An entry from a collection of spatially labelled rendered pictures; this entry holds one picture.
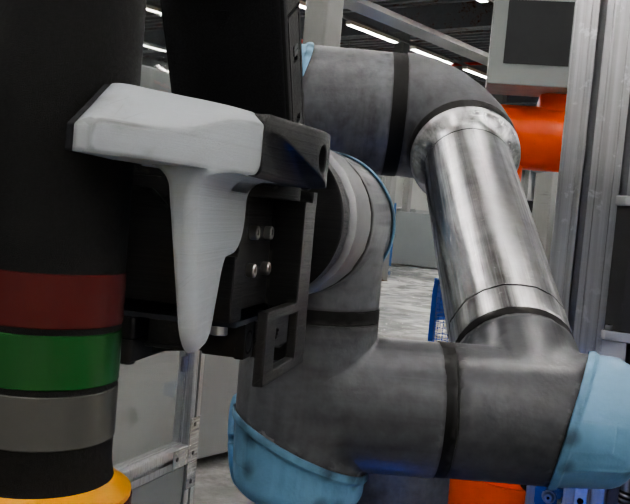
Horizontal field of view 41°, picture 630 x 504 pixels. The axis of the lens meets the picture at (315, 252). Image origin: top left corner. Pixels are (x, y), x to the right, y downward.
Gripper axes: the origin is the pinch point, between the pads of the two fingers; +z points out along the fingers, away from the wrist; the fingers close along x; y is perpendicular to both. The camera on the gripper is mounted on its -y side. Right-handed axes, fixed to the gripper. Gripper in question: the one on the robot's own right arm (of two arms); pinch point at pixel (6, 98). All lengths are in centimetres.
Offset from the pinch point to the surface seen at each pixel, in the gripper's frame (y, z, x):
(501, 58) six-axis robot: -80, -395, 1
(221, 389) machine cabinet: 104, -428, 138
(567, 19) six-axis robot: -99, -396, -27
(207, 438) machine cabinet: 131, -421, 142
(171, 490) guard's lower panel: 57, -135, 48
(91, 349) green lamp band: 5.1, -0.9, -1.8
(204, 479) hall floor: 147, -401, 135
